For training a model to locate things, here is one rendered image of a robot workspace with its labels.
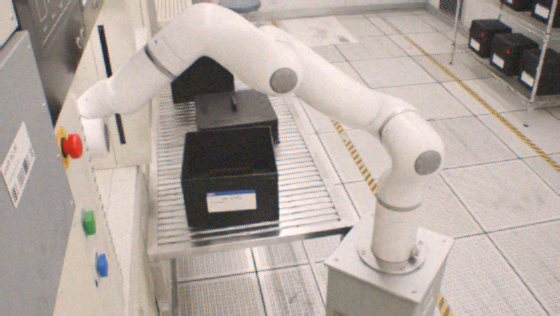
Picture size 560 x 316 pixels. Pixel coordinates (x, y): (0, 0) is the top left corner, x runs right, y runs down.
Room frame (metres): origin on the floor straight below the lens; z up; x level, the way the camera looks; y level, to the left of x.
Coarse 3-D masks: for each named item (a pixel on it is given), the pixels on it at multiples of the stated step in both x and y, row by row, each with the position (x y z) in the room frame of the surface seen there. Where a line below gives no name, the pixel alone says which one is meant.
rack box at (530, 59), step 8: (528, 56) 3.35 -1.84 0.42; (536, 56) 3.29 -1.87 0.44; (552, 56) 3.28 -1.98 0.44; (528, 64) 3.33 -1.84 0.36; (536, 64) 3.24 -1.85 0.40; (544, 64) 3.17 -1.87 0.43; (552, 64) 3.18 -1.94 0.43; (520, 72) 3.41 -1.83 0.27; (528, 72) 3.31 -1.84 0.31; (536, 72) 3.21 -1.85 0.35; (544, 72) 3.17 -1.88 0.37; (552, 72) 3.17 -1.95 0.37; (520, 80) 3.39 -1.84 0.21; (528, 80) 3.29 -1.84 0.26; (544, 80) 3.17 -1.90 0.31; (552, 80) 3.18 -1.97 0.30; (528, 88) 3.28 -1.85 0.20; (544, 88) 3.17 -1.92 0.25; (552, 88) 3.18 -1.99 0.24
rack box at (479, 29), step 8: (472, 24) 4.12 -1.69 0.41; (480, 24) 4.02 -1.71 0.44; (488, 24) 4.00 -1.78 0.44; (496, 24) 4.00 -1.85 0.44; (504, 24) 4.01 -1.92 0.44; (472, 32) 4.08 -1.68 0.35; (480, 32) 3.97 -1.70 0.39; (488, 32) 3.89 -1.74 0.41; (496, 32) 3.89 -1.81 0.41; (504, 32) 3.90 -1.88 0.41; (472, 40) 4.07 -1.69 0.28; (480, 40) 3.93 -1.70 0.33; (488, 40) 3.88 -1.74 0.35; (472, 48) 4.06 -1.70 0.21; (480, 48) 3.93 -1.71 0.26; (488, 48) 3.89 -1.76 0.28; (480, 56) 3.91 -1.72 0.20; (488, 56) 3.89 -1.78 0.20
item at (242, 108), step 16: (208, 96) 1.86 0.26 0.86; (224, 96) 1.85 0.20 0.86; (240, 96) 1.85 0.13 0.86; (256, 96) 1.84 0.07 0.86; (208, 112) 1.72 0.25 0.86; (224, 112) 1.71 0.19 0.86; (240, 112) 1.71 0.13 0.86; (256, 112) 1.70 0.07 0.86; (272, 112) 1.70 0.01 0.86; (208, 128) 1.60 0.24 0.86; (224, 128) 1.61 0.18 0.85; (272, 128) 1.64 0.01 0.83
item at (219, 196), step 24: (192, 144) 1.45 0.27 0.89; (216, 144) 1.45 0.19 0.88; (240, 144) 1.46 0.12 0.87; (264, 144) 1.46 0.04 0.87; (192, 168) 1.44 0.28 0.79; (216, 168) 1.45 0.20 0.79; (240, 168) 1.43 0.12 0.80; (264, 168) 1.46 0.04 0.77; (192, 192) 1.18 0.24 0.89; (216, 192) 1.18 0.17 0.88; (240, 192) 1.19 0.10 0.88; (264, 192) 1.19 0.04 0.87; (192, 216) 1.18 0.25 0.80; (216, 216) 1.18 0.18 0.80; (240, 216) 1.19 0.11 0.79; (264, 216) 1.19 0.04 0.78
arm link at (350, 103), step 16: (272, 32) 1.02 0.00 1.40; (304, 48) 1.05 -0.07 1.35; (304, 64) 1.02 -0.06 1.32; (320, 64) 1.02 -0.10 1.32; (304, 80) 1.01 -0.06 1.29; (320, 80) 0.99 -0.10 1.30; (336, 80) 0.99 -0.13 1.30; (352, 80) 1.01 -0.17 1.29; (304, 96) 1.00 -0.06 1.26; (320, 96) 0.97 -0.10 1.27; (336, 96) 0.97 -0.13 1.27; (352, 96) 0.98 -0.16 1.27; (368, 96) 1.00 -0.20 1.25; (384, 96) 1.07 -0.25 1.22; (320, 112) 1.00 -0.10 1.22; (336, 112) 0.97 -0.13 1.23; (352, 112) 0.97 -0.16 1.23; (368, 112) 0.99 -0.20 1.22; (384, 112) 1.06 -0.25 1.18; (400, 112) 1.07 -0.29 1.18; (416, 112) 1.07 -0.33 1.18; (352, 128) 1.01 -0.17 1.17; (368, 128) 1.06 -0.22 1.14
